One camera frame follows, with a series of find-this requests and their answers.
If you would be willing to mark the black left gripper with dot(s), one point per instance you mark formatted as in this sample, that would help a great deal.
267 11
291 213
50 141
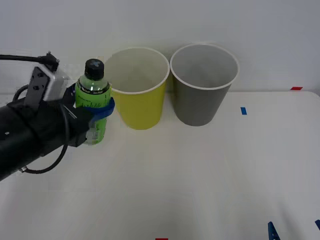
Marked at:
72 127

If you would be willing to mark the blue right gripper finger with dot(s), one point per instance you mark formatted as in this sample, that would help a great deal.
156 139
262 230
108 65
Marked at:
318 225
272 232

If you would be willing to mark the green bottle with black cap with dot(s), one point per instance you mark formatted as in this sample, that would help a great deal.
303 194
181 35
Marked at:
91 92

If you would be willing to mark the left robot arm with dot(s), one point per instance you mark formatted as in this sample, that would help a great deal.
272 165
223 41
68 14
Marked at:
22 130

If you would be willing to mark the yellow-green plastic bin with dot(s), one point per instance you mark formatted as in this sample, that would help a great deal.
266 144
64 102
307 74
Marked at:
140 110

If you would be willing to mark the grey plastic bin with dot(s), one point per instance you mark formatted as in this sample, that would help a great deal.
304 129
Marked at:
200 105

